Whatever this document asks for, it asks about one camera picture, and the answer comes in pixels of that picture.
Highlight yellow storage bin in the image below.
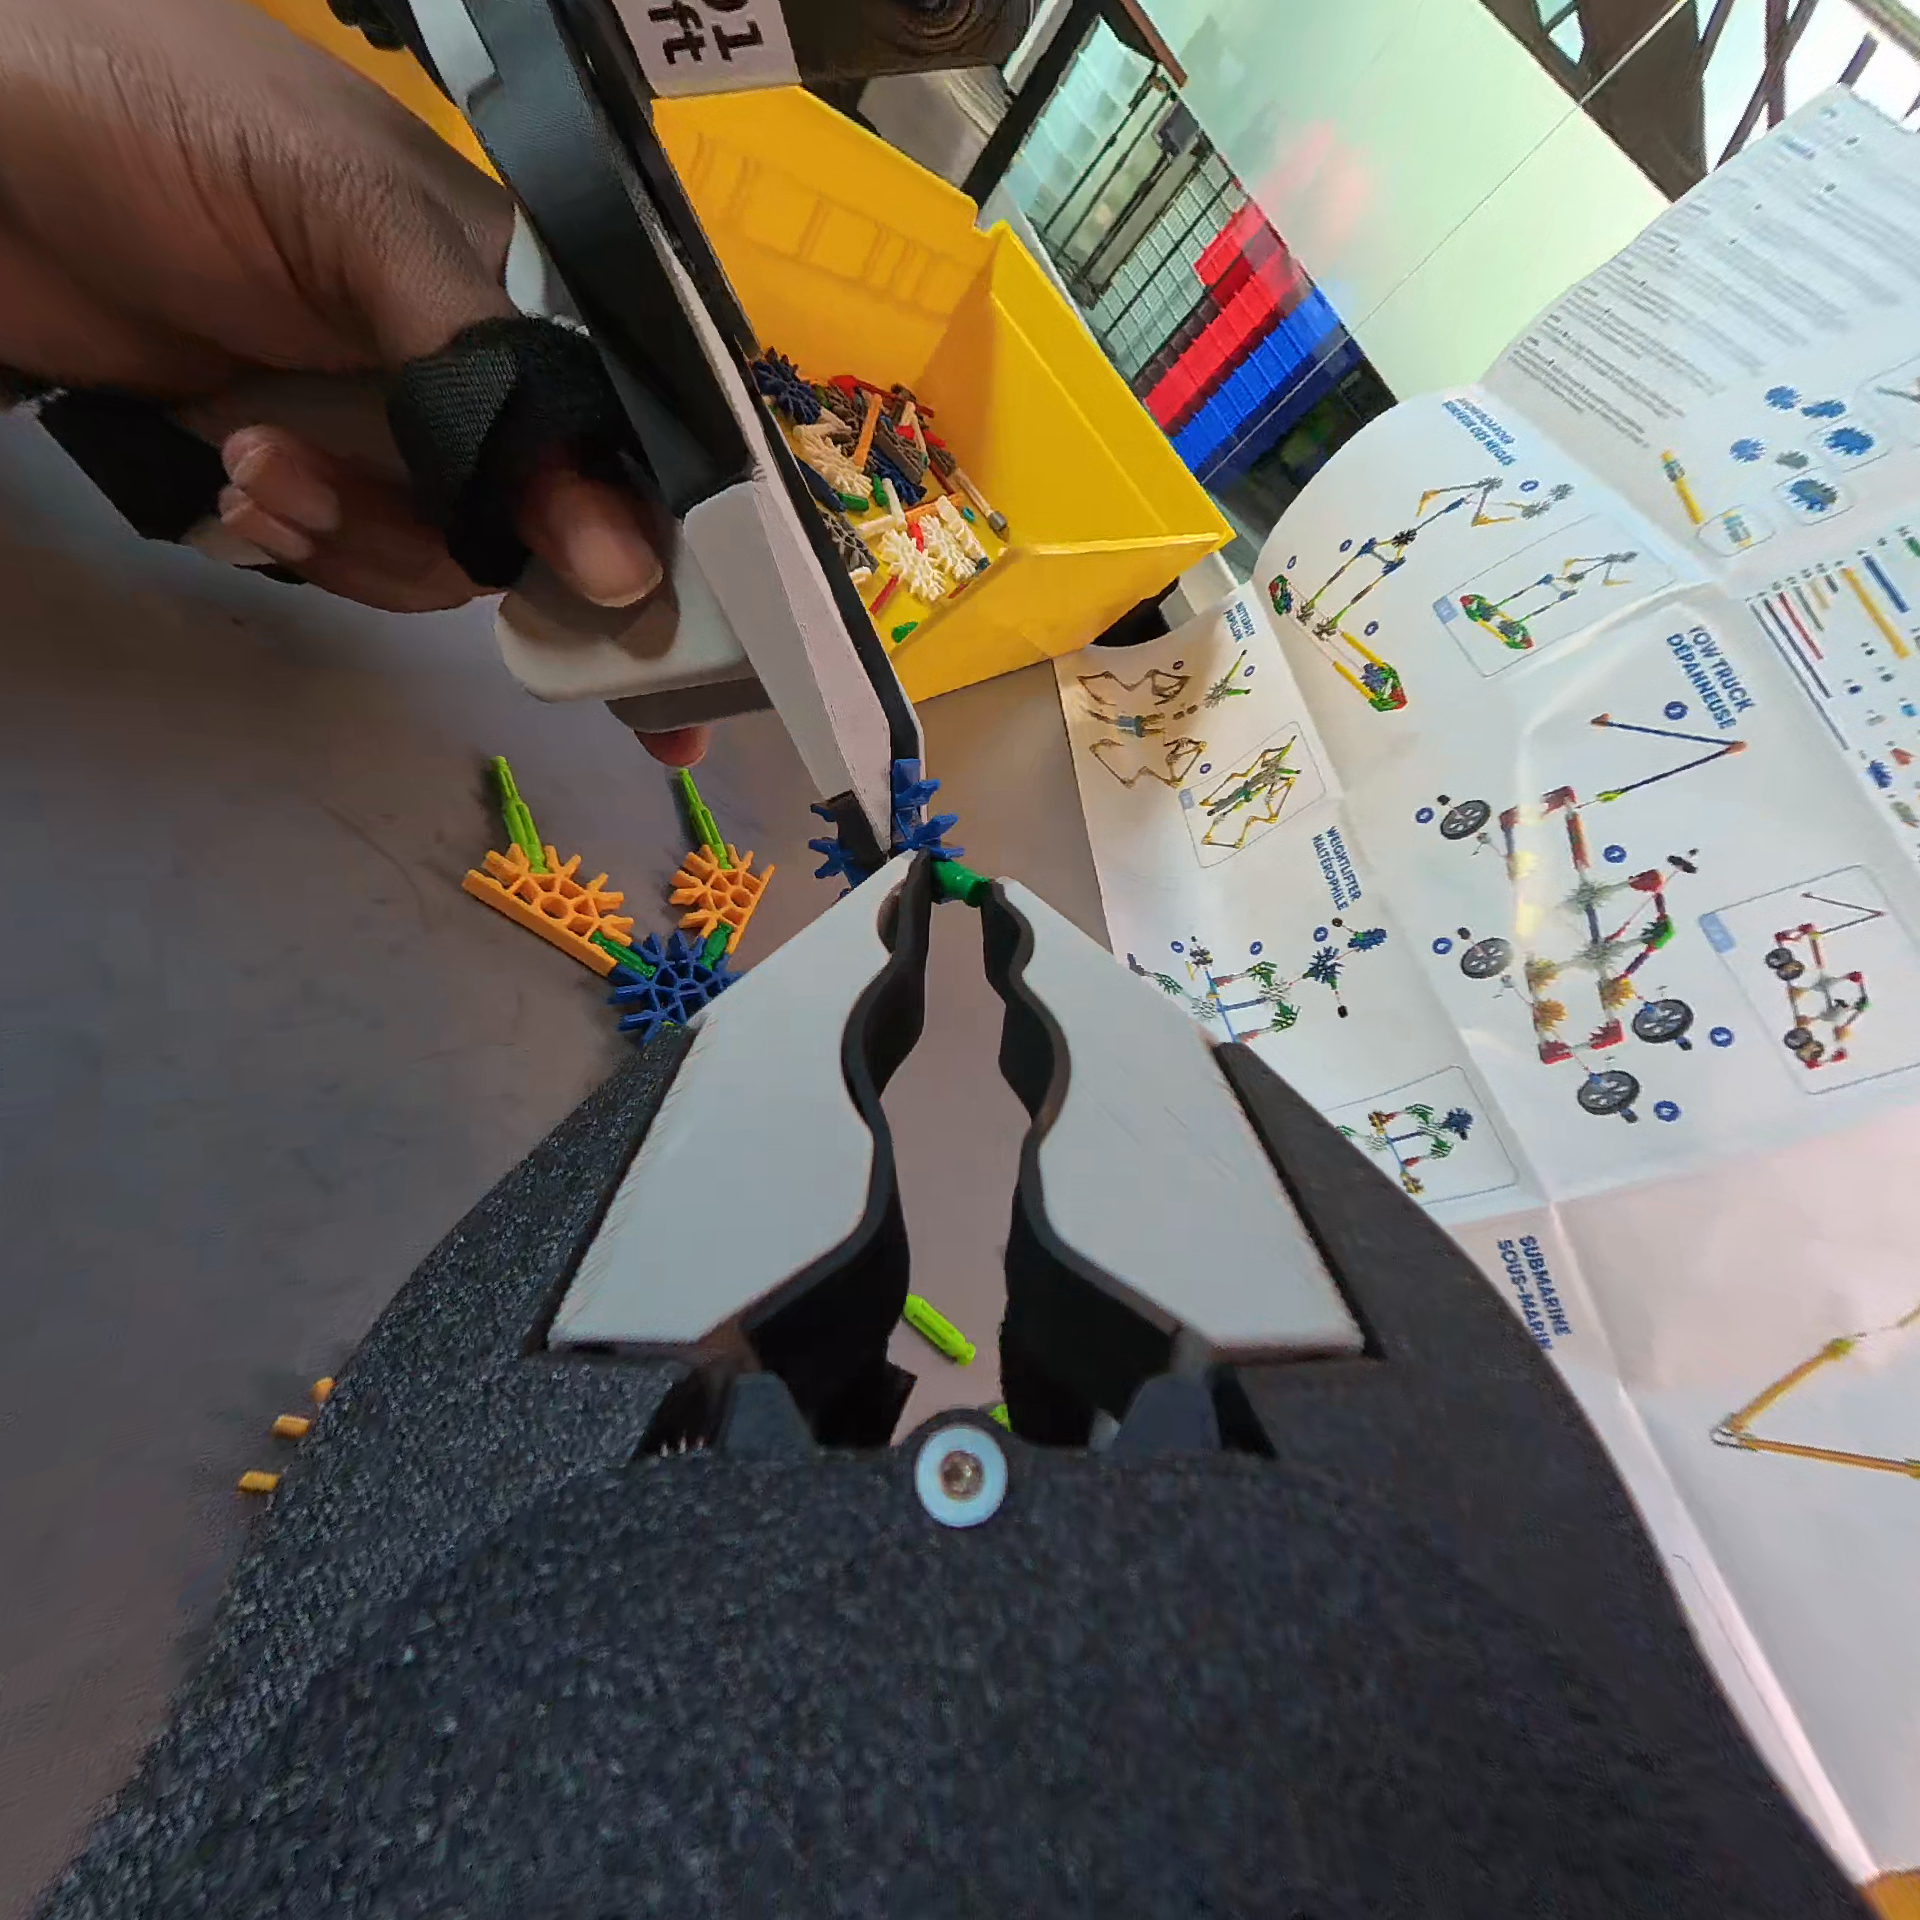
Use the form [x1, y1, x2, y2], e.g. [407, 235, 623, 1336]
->
[246, 0, 506, 173]
[651, 82, 1235, 706]

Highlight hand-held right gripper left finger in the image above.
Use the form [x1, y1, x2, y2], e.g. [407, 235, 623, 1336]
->
[546, 856, 935, 1444]

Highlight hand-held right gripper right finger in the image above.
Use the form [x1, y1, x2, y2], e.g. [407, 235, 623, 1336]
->
[978, 878, 1367, 1443]

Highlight large blue connector fan assembly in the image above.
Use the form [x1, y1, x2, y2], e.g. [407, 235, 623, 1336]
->
[462, 755, 777, 1047]

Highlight stack of red blue bins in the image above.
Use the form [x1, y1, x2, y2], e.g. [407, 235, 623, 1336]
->
[1131, 195, 1367, 490]

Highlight person's left hand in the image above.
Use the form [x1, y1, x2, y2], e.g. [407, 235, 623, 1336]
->
[0, 0, 713, 770]

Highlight grey wire shelf rack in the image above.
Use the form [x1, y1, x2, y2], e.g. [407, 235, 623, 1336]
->
[1036, 59, 1247, 348]

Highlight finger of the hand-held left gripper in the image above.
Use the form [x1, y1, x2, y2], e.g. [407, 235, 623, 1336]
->
[492, 463, 929, 874]

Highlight grey desk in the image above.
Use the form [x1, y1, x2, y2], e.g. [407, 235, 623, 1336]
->
[0, 405, 1142, 1907]

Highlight small blue connector green rods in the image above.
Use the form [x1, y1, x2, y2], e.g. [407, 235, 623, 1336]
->
[806, 755, 994, 906]

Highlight black metal frame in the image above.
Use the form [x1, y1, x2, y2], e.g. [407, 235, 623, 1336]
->
[961, 0, 1187, 204]

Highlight toy instruction sheet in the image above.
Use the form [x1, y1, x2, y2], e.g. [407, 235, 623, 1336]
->
[1057, 82, 1920, 1884]

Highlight pile of toy pieces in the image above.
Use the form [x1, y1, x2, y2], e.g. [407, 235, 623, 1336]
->
[750, 351, 1011, 647]

